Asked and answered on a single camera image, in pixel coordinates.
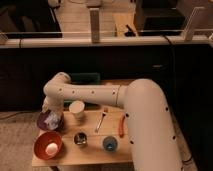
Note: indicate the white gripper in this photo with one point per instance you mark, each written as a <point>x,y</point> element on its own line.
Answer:
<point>53,105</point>

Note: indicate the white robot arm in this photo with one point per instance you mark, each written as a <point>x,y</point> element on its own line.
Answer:
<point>151,132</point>

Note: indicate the purple bowl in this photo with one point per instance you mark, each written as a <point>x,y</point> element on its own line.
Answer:
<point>42,125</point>

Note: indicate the red bowl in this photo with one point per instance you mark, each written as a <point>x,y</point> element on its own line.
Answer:
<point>43,141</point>

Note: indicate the white paper cup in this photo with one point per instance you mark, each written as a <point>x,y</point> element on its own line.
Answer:
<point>76,108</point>

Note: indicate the green box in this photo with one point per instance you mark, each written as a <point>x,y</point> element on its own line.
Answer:
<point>85,78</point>

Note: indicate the small metal cup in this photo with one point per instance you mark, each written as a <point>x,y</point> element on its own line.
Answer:
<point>80,139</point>

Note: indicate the white egg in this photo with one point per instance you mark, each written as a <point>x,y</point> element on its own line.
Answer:
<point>51,149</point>

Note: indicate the wooden table top board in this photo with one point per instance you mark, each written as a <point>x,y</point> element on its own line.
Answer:
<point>93,152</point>

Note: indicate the blue cup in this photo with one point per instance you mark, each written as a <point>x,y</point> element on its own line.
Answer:
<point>110,143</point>

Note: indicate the white partition rail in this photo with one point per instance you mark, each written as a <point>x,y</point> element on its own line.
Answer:
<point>104,41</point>

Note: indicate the white upright post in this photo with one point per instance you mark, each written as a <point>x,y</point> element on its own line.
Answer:
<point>95,25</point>

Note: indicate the slanted white bracket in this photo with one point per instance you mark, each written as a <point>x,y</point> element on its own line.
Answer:
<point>192,23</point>

